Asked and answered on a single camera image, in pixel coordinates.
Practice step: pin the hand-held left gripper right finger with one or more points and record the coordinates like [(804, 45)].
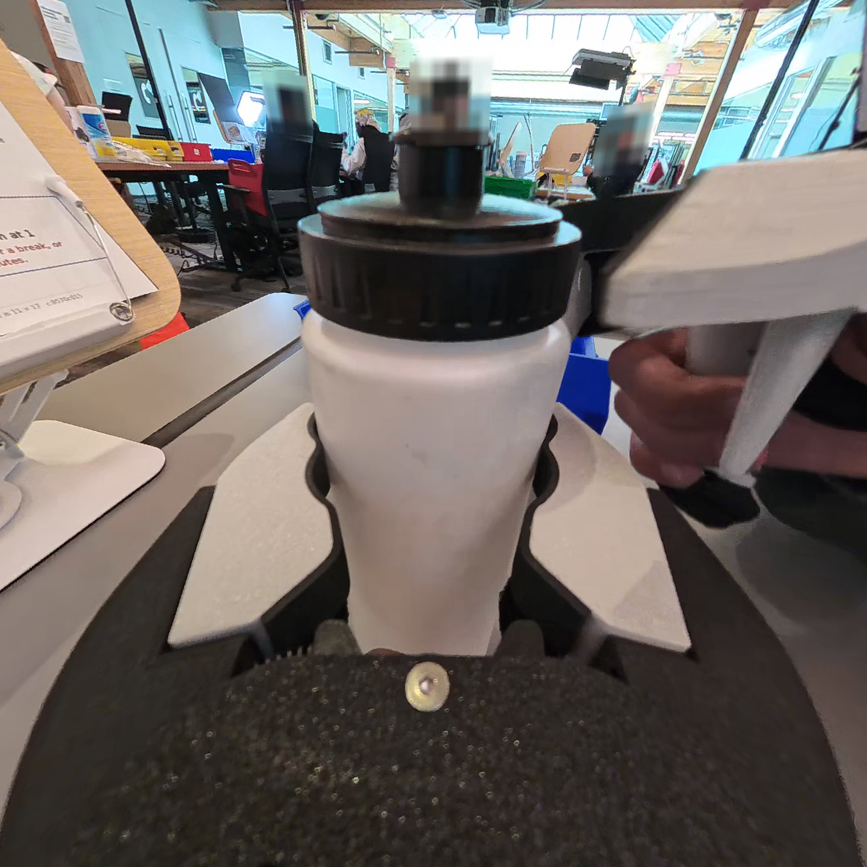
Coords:
[(603, 548)]

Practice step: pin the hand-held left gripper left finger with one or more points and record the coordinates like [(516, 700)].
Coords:
[(250, 542)]

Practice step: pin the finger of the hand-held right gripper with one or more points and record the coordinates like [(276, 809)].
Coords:
[(745, 257), (609, 217)]

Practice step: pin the blue plastic bin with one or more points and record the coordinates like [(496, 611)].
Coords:
[(586, 386)]

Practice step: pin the black bottle lid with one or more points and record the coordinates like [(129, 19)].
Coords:
[(440, 278)]

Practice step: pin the white plastic bottle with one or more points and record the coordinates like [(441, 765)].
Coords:
[(433, 440)]

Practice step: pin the person's right hand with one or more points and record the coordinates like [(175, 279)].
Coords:
[(670, 413)]

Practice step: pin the wooden board on stand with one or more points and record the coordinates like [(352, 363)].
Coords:
[(565, 145)]

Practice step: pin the green plastic bin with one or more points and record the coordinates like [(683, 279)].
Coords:
[(508, 187)]

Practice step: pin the orange traffic cone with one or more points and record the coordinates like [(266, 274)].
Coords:
[(166, 332)]

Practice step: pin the black office chair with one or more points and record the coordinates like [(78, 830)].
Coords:
[(318, 169)]

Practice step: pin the instruction board on stand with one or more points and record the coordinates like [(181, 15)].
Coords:
[(40, 271)]

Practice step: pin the red office chair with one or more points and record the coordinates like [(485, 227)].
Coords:
[(247, 186)]

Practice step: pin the wooden instruction board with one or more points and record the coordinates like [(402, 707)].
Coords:
[(101, 203)]

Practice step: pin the wooden table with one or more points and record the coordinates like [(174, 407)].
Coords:
[(162, 167)]

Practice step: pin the small blue bin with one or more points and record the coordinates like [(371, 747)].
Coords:
[(223, 156)]

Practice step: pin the small red bin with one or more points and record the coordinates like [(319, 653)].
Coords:
[(195, 152)]

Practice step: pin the small yellow bin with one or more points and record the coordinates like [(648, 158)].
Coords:
[(145, 149)]

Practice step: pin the white wipes canister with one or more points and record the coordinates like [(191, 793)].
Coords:
[(95, 132)]

